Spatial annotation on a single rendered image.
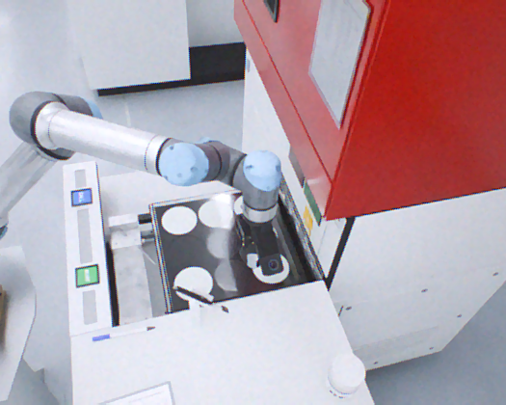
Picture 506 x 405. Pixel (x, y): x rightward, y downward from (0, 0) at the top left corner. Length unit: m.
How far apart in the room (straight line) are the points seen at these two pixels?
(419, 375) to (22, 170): 1.77
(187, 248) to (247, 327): 0.32
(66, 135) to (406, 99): 0.62
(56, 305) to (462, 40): 2.02
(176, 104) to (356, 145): 2.40
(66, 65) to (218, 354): 2.79
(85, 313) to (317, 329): 0.55
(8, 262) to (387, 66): 1.17
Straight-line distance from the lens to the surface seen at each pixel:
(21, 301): 1.48
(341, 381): 1.06
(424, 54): 0.81
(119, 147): 0.93
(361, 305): 1.50
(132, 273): 1.37
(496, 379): 2.46
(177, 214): 1.44
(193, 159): 0.84
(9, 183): 1.30
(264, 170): 0.92
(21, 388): 1.79
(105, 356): 1.19
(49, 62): 3.69
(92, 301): 1.26
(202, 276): 1.32
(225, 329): 1.18
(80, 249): 1.35
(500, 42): 0.89
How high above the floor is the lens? 2.04
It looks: 51 degrees down
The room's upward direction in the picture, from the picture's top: 6 degrees clockwise
